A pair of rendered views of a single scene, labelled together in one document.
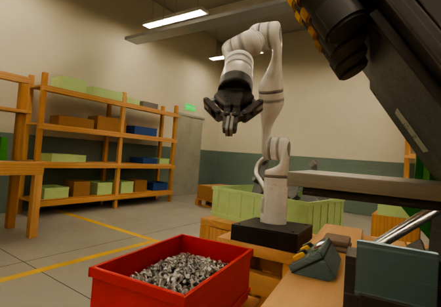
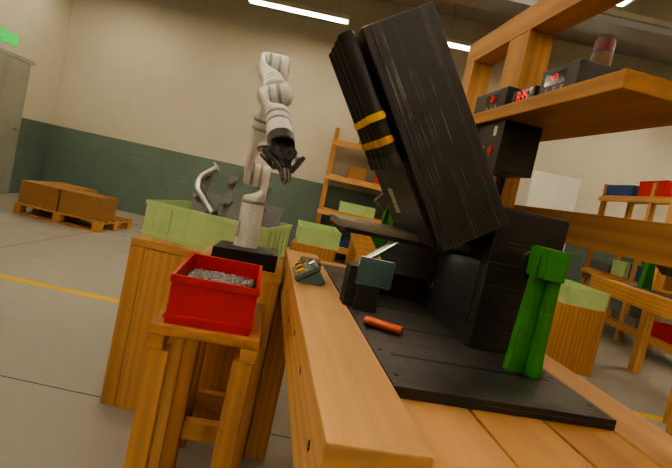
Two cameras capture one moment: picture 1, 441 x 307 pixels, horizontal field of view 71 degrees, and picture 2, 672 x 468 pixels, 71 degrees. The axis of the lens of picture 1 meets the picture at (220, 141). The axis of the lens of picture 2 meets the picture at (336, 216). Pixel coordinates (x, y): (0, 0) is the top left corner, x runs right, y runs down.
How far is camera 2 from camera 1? 76 cm
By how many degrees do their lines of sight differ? 35
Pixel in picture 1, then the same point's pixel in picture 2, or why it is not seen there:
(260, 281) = not seen: hidden behind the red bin
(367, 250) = (365, 261)
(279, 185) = (258, 211)
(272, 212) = (247, 236)
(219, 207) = (155, 226)
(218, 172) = (52, 161)
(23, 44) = not seen: outside the picture
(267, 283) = not seen: hidden behind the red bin
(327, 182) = (359, 226)
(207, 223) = (141, 244)
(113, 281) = (197, 283)
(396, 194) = (389, 234)
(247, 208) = (195, 230)
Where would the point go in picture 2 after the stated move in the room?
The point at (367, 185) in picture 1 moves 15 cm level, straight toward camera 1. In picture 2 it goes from (377, 229) to (393, 237)
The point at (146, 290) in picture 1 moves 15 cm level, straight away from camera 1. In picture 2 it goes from (227, 288) to (196, 271)
